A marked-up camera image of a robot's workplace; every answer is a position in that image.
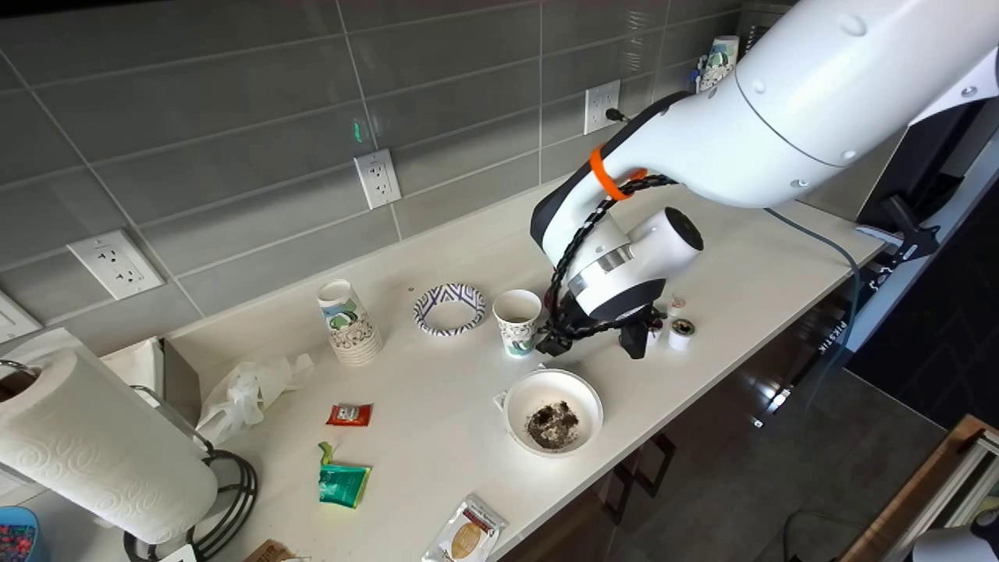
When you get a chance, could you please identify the brown paper packet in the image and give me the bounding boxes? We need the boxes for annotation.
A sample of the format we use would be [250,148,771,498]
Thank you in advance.
[245,537,307,562]

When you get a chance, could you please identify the white double wall outlet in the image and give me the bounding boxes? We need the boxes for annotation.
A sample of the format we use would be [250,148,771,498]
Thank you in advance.
[66,227,167,303]

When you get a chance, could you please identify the white paper towel roll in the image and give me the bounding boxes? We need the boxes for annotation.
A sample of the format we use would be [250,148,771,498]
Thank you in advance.
[0,347,222,546]

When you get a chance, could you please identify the blue patterned paper bowl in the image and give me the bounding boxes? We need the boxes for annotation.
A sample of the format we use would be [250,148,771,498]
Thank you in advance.
[411,280,495,337]

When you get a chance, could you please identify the clear packet brown contents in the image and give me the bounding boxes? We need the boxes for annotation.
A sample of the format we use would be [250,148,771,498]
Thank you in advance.
[420,494,512,562]

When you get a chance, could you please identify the small printed card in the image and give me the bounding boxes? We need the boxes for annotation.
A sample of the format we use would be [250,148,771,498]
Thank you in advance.
[692,32,742,101]

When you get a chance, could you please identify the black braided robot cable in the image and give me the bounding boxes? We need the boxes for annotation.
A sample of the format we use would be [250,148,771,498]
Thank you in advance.
[545,168,681,324]

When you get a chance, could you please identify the wooden frame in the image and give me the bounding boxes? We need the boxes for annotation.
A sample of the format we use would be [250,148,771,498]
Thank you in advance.
[836,413,999,562]

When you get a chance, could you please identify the orange strap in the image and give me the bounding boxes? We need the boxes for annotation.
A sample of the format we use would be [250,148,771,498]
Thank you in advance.
[586,148,651,204]

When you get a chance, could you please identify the blue black cart frame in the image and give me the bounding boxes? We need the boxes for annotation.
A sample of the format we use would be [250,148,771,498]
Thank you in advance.
[840,111,999,361]

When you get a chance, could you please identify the blue plate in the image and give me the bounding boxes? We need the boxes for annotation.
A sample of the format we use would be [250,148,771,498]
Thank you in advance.
[0,507,45,562]

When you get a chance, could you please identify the floral paper cup green print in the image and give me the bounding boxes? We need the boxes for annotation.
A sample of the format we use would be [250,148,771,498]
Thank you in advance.
[317,274,384,370]

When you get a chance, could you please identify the grey power cable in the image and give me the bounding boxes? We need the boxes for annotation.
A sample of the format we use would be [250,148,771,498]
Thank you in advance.
[763,204,868,370]

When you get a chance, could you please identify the brown scraps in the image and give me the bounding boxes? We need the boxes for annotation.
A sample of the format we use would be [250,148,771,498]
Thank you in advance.
[525,401,585,449]

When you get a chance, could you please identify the floral paper cup white rim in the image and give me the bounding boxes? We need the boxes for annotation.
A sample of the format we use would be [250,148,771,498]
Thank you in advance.
[490,286,546,361]

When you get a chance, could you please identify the red tea packet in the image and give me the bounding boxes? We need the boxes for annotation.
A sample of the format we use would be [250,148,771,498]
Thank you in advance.
[325,401,374,430]

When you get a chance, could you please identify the green tea packet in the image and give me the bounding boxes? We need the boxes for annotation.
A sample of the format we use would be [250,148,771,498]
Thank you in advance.
[317,440,374,511]

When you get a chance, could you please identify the crumpled clear plastic bag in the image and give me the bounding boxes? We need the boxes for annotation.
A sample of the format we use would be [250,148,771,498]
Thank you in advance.
[194,353,320,448]

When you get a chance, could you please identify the white ceramic bowl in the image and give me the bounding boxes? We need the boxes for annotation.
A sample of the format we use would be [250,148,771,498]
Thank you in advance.
[505,366,605,456]

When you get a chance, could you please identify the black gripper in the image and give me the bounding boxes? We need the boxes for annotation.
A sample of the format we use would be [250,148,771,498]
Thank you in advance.
[532,285,627,359]

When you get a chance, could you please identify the dark top coffee pod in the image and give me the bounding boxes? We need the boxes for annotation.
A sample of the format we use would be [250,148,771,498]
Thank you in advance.
[666,316,700,353]

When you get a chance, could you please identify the white wall switch plate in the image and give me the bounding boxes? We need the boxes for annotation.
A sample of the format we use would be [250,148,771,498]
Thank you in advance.
[0,289,45,347]

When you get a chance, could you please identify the black wire towel holder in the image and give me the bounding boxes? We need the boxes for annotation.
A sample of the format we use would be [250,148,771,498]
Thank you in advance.
[121,384,264,562]

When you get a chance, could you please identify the white outlet with plug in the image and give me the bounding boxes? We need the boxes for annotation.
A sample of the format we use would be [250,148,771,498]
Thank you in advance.
[582,78,624,136]

